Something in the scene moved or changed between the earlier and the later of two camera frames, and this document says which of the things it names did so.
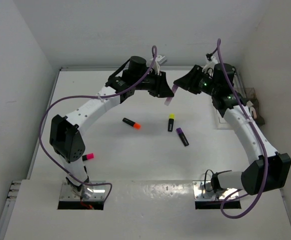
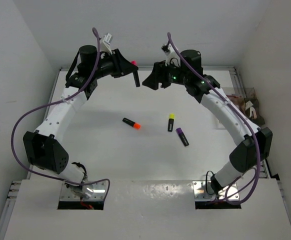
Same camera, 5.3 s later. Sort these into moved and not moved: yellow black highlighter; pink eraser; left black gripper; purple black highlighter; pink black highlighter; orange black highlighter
Moved: pink black highlighter; left black gripper
Not moved: pink eraser; purple black highlighter; yellow black highlighter; orange black highlighter
